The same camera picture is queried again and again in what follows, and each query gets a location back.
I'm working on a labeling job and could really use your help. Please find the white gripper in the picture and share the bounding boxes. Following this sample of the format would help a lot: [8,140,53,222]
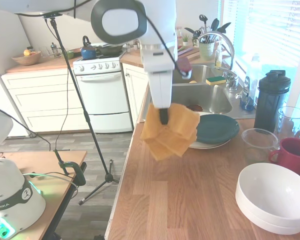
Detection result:
[140,48,178,125]

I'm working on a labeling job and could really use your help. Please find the yellow cloth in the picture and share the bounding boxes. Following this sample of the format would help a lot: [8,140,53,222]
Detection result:
[139,101,201,162]

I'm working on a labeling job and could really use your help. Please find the dark blue plate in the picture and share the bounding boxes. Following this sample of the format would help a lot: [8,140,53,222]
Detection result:
[194,114,240,145]

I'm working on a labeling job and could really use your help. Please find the white dinner plate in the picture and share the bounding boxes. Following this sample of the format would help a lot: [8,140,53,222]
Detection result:
[188,138,232,150]

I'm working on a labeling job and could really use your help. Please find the brown bowl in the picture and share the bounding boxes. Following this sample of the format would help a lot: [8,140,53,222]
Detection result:
[186,104,204,113]

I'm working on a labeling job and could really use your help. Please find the white corner cabinet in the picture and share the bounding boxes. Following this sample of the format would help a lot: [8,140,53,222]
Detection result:
[121,62,151,126]

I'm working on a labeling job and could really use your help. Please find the stainless steel double sink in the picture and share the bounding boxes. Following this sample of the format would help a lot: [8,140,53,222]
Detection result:
[171,63,256,121]

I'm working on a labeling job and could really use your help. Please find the yellow green sponge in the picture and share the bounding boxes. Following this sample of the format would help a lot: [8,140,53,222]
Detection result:
[205,76,227,86]

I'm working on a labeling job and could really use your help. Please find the white kitchen stove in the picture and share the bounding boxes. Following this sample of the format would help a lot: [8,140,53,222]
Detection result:
[72,48,135,134]

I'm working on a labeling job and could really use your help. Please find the wooden cutting board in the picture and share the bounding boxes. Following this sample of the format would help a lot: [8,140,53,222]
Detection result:
[176,46,201,61]

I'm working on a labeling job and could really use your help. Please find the pale green utensil crock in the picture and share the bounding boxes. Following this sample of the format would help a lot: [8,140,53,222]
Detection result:
[198,41,215,62]

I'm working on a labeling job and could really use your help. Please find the yellow liquid soap bottle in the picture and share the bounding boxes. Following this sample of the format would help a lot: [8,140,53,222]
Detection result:
[213,42,223,68]

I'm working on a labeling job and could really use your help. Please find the black tripod stand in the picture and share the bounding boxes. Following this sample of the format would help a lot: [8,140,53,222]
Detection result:
[42,12,121,206]

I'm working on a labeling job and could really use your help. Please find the black frying pan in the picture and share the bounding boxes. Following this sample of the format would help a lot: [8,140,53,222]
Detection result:
[94,42,127,57]

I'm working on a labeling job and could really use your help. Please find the clear Dawn dish soap bottle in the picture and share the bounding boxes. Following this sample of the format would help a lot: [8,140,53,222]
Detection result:
[239,53,262,111]

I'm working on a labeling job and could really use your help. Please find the chrome gooseneck faucet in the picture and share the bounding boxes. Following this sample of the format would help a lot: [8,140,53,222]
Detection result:
[198,31,236,76]

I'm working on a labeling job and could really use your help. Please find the clear plastic cup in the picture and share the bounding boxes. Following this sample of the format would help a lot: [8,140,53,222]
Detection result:
[241,127,281,166]

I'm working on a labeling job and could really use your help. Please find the blue kettle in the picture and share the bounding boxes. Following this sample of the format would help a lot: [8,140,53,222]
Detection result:
[80,35,98,60]

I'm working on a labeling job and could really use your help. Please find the dark C-clamp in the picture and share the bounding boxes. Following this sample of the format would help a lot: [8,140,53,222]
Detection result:
[52,148,88,187]

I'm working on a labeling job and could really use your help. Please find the black slotted spatula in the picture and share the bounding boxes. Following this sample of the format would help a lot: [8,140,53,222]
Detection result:
[199,14,209,35]

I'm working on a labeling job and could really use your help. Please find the black cooking spoon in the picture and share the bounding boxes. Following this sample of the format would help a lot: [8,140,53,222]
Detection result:
[209,17,220,34]

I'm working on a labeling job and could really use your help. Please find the black shaker bottle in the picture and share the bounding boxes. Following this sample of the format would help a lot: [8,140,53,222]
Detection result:
[253,69,292,133]

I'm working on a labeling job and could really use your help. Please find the white window blind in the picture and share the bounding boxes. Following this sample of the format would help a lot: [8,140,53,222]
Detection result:
[248,0,300,67]
[222,0,247,63]

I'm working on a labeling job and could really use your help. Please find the white drawer cabinet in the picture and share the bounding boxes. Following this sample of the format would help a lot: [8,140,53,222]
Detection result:
[1,68,91,133]

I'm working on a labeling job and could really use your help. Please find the clear drinking glass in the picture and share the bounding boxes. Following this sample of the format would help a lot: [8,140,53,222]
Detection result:
[274,106,300,141]

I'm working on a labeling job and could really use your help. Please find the glass French press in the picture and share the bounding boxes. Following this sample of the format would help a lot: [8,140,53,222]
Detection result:
[49,41,61,59]

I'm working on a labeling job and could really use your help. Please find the white ceramic bowl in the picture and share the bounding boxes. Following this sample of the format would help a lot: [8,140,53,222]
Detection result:
[235,194,300,236]
[234,162,300,222]

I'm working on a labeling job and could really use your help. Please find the red mug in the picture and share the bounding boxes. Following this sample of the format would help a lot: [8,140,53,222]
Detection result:
[268,137,300,175]

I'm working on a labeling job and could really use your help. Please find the wooden fruit bowl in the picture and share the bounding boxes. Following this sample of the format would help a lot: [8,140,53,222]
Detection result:
[11,50,43,67]

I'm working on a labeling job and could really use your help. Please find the wooden table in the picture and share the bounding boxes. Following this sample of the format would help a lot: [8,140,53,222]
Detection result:
[0,149,88,240]

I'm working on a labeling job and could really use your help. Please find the chrome faucet handle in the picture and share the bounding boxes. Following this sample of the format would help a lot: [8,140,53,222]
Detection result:
[225,71,240,92]

